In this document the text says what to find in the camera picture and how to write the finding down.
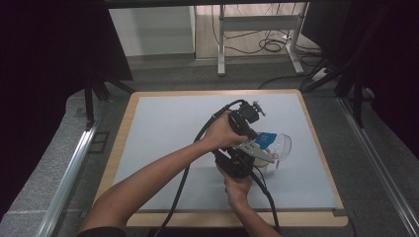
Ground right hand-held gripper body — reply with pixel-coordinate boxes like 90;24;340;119
213;140;276;180

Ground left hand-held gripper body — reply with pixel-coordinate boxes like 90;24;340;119
228;100;267;136

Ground blue and white milk carton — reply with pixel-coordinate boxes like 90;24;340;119
255;131;278;150

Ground clear glass jar with lid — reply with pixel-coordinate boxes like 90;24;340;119
253;132;293;172

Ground person's right hand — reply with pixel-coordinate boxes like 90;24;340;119
222;166;255;211

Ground person's left hand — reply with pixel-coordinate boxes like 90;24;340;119
202;110;249;152

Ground white table mat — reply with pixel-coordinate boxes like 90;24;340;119
112;93;339;211

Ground white power strip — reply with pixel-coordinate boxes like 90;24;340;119
310;68;329;83

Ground black metal stand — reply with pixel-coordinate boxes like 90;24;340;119
300;6;375;129
83;75;136;130

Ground white panel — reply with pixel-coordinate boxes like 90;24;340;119
108;6;196;57

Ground dark sleeve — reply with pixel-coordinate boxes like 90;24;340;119
76;226;126;237

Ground dark curtain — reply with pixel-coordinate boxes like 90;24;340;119
0;0;133;218
302;0;419;162

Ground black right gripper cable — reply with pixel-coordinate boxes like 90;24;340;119
249;166;282;235

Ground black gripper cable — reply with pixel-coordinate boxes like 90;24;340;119
151;99;246;237
249;166;282;235

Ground black floor cable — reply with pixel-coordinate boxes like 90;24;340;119
257;73;317;90

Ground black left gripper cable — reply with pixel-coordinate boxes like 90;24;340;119
151;99;246;237

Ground coiled black floor cables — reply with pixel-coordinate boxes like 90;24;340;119
210;3;322;56

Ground white metal desk frame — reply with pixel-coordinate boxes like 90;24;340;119
216;3;305;77

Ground aluminium rail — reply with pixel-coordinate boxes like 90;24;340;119
339;97;419;236
36;121;100;237

